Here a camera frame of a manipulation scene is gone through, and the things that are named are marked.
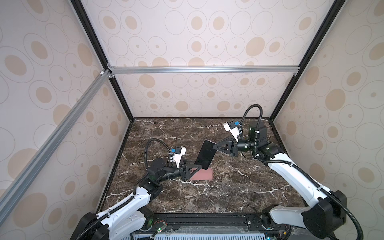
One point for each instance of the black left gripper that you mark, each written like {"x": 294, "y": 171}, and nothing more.
{"x": 183, "y": 174}

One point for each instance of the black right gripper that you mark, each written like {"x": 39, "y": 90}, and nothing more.
{"x": 231, "y": 148}

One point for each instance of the pink phone case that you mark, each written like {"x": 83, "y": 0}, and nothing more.
{"x": 203, "y": 175}

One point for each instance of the black phone purple edge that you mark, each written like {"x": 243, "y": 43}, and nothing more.
{"x": 206, "y": 154}

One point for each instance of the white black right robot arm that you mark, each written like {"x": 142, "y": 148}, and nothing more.
{"x": 324, "y": 211}

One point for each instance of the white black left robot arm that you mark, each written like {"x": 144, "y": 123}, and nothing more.
{"x": 128, "y": 215}

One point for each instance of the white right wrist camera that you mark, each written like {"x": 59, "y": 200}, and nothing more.
{"x": 235, "y": 129}

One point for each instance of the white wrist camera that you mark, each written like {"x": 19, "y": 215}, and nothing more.
{"x": 235, "y": 129}
{"x": 176, "y": 156}

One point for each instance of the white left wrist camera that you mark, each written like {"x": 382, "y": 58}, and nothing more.
{"x": 176, "y": 156}

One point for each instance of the aluminium rail back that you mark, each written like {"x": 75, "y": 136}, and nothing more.
{"x": 205, "y": 70}

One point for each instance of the aluminium rail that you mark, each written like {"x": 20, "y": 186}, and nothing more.
{"x": 21, "y": 184}
{"x": 205, "y": 70}

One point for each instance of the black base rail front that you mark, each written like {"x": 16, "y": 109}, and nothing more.
{"x": 211, "y": 226}

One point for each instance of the black corner frame post right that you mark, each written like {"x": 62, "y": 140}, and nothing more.
{"x": 319, "y": 36}

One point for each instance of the black corner frame post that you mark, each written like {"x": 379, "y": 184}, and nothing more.
{"x": 94, "y": 40}
{"x": 319, "y": 36}

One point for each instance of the aluminium rail left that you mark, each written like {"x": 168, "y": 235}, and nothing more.
{"x": 21, "y": 184}

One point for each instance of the black corner frame post left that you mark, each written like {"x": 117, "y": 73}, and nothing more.
{"x": 94, "y": 40}

